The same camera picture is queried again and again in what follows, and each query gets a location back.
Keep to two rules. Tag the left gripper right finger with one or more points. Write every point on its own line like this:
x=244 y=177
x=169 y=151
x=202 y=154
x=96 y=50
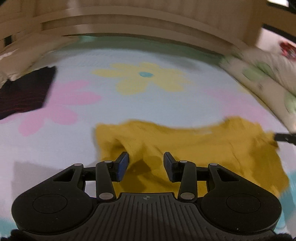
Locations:
x=184 y=172

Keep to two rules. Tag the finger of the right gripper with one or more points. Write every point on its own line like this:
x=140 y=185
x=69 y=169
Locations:
x=285 y=137

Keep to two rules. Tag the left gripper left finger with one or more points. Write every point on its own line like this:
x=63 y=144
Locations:
x=107 y=172

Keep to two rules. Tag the yellow knit sweater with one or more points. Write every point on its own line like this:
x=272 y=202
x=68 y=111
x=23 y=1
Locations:
x=239 y=145

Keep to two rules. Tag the pile of clothes on shelf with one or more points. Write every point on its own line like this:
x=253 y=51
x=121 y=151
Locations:
x=288 y=50

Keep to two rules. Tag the floral folded duvet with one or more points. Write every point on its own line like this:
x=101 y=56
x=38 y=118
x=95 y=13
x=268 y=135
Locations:
x=270 y=76

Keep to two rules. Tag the floral bed sheet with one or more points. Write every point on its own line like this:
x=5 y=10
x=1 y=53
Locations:
x=112 y=80

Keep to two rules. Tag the dark maroon folded garment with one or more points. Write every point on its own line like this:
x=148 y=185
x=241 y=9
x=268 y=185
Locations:
x=26 y=93

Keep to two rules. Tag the wooden headboard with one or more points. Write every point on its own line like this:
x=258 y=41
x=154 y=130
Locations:
x=217 y=26

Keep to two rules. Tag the white pillow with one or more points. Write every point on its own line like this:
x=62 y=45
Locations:
x=19 y=56

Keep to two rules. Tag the wall power socket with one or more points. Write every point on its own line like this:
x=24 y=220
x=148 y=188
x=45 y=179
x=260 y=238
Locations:
x=7 y=40

